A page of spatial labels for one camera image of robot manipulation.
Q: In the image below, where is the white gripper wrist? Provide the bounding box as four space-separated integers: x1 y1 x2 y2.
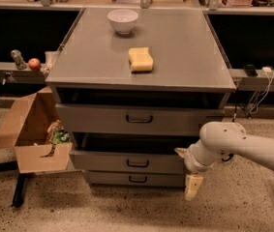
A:
174 143 213 201

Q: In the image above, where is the grey drawer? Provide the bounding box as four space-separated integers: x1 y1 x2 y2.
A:
70 132 198 174
83 171 185 188
56 103 225 136

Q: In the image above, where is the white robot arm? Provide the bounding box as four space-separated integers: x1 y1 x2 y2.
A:
174 122 274 201

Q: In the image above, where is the grey bottom drawer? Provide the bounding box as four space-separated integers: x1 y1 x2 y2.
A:
83 171 185 188

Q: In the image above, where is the grey drawer cabinet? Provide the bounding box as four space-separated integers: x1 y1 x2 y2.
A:
46 8 235 188

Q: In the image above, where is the grey top drawer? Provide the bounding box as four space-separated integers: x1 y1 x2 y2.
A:
56 103 225 136

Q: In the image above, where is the yellow sponge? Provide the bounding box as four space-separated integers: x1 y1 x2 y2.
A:
128 47 153 73

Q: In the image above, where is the black phone on shelf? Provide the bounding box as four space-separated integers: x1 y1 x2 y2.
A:
243 65 258 77

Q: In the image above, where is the green snack package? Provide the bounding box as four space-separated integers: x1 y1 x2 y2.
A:
46 120 71 145

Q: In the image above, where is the white ceramic bowl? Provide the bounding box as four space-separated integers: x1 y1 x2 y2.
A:
107 9 138 35

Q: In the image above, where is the brown cardboard box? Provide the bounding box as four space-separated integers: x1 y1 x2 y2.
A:
0 87 76 174

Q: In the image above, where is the black table leg base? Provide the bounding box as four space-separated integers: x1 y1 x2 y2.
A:
12 173 26 208

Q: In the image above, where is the red apple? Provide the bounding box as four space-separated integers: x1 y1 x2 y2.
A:
28 58 42 71

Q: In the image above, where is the small grey figurine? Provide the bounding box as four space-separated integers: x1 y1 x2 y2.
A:
11 49 27 70

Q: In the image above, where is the black cable on floor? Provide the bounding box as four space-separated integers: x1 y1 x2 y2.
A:
221 103 239 162

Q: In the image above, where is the white charger with cable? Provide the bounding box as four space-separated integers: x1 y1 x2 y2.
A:
248 66 274 115

